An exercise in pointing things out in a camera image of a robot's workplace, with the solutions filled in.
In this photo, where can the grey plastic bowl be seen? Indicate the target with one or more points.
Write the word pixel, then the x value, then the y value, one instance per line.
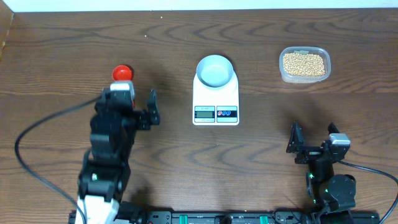
pixel 214 71

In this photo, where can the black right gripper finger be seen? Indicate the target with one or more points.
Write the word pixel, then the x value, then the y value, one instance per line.
pixel 332 129
pixel 296 141

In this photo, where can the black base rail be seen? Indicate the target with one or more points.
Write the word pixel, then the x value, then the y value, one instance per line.
pixel 282 217

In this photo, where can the red plastic measuring scoop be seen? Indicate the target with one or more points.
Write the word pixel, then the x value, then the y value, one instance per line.
pixel 123 72

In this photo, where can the pile of soybeans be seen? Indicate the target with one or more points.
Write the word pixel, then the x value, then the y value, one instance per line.
pixel 308 65

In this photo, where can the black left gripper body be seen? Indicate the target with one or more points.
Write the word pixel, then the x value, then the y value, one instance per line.
pixel 140 122

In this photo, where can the clear plastic bean container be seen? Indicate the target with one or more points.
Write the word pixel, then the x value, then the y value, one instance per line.
pixel 305 50

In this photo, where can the white digital kitchen scale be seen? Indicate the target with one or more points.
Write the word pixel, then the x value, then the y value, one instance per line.
pixel 215 106

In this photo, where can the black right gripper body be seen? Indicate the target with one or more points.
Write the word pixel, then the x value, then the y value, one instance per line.
pixel 309 154

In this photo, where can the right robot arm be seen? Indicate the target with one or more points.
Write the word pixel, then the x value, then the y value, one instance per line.
pixel 333 194

